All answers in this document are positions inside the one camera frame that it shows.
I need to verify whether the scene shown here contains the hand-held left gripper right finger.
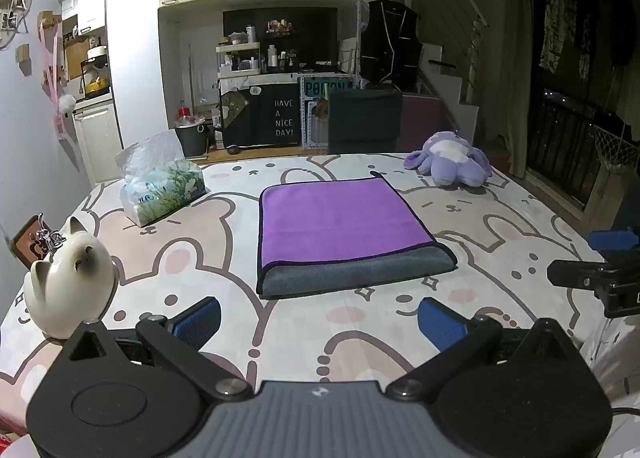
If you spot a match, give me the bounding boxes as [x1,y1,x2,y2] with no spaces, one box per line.
[386,298,577,400]

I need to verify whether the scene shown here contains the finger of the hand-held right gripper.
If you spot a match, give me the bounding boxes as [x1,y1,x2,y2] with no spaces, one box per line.
[589,230,640,252]
[547,260,610,290]

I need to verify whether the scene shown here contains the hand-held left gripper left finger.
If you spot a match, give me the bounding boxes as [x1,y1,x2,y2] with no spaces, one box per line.
[66,297,255,401]

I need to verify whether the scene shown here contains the purple and grey towel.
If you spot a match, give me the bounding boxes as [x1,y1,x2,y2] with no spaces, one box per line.
[256,171,458,296]

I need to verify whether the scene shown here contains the white net basket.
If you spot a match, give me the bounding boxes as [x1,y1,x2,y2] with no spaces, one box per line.
[593,124,640,173]

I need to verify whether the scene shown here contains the white ceramic cat figurine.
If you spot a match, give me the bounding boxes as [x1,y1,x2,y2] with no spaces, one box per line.
[23,216,116,340]

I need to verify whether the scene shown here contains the tissue pack with floral print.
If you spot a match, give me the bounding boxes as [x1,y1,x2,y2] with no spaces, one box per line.
[115,129,209,228]

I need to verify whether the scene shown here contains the purple plush toy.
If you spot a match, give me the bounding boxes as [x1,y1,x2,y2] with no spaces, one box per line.
[403,131,492,189]

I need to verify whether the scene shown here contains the dark grey waste bin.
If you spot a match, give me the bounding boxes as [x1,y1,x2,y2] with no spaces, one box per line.
[175,123,210,158]

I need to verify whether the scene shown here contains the beige curtain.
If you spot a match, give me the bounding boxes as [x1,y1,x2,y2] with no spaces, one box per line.
[500,0,535,179]

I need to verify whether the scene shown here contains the white lower cabinet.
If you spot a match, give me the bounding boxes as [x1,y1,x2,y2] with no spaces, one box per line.
[72,102,124,183]

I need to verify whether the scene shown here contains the black cabinet curtain with lettering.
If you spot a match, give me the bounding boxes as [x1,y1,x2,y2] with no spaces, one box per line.
[220,82,302,149]

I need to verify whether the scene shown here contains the dark chair back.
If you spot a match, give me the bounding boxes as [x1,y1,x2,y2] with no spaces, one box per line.
[327,89,404,155]

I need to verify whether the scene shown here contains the white metal storage rack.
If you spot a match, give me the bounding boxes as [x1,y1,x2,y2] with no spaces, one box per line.
[299,76,355,150]

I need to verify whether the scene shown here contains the hanging patterned garment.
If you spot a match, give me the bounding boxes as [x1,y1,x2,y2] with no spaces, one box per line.
[538,0,574,73]

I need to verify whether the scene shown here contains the teal sign plate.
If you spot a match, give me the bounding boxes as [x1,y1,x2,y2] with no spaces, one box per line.
[299,77,354,98]

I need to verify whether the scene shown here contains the white shelf rack with bottles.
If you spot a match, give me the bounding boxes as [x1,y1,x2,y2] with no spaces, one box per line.
[215,26,265,79]

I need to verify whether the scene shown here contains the yellow kitchen appliance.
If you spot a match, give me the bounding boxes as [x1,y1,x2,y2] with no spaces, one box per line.
[80,45,112,98]

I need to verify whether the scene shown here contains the black jacket with white trim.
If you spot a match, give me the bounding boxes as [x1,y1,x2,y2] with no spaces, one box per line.
[359,0,421,92]

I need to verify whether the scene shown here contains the small wooden picture frame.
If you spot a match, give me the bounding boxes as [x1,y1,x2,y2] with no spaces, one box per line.
[10,215,54,270]

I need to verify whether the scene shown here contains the pink ribbon wall hanging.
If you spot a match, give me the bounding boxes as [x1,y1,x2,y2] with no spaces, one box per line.
[37,18,77,140]

